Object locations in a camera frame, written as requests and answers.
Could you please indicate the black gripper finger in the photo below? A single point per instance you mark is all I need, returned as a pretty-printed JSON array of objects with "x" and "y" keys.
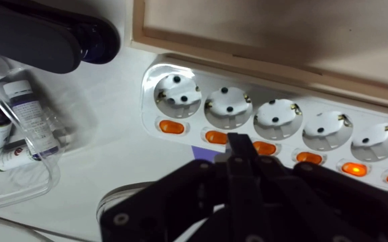
[{"x": 244, "y": 201}]

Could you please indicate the purple mat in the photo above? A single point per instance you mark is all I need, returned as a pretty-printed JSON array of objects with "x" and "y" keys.
[{"x": 212, "y": 157}]

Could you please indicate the white power strip orange switches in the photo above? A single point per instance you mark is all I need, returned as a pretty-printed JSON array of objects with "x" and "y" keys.
[{"x": 200, "y": 106}]

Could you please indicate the wooden divided tray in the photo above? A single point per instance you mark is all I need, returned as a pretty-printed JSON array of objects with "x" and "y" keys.
[{"x": 333, "y": 47}]

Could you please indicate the white vial bottom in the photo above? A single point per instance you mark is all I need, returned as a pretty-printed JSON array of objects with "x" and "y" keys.
[{"x": 28, "y": 112}]

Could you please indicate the clear plastic container with vials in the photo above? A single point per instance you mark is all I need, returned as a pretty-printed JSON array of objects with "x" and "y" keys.
[{"x": 67, "y": 115}]

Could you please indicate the white vial top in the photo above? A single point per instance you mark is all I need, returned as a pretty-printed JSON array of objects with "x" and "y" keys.
[{"x": 16, "y": 158}]

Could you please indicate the black stapler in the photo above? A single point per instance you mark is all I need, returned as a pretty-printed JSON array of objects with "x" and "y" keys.
[{"x": 53, "y": 40}]

